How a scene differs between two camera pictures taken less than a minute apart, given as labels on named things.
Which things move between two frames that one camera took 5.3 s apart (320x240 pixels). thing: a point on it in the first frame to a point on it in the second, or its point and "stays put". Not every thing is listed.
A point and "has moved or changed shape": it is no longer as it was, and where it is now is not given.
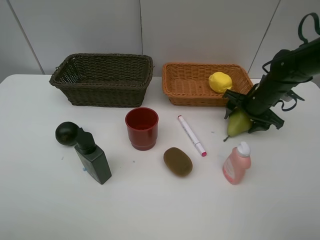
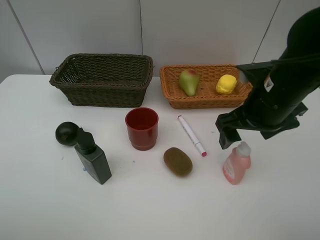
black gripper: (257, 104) to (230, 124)
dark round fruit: (66, 133) stays put
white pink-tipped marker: (192, 136) stays put
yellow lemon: (220, 82) has moved or changed shape
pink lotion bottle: (236, 164) stays put
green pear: (238, 123) has moved or changed shape
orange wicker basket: (188, 84) stays put
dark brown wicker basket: (104, 80) stays put
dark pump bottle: (93, 159) stays put
